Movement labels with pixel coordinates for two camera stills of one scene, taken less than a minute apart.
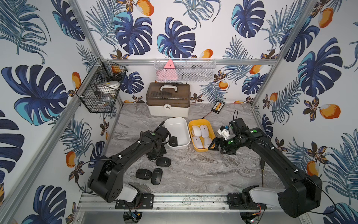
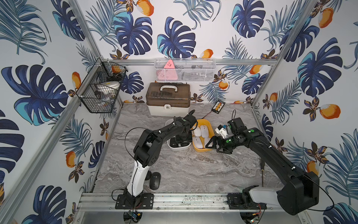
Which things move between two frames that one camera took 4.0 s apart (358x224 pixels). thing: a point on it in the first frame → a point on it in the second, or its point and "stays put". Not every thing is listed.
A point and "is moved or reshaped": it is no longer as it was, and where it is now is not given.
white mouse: x=197 y=142 stays put
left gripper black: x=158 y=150 → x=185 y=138
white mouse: x=196 y=130 stays put
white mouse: x=204 y=131 stays put
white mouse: x=208 y=141 stays put
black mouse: x=156 y=176 is moved or reshaped
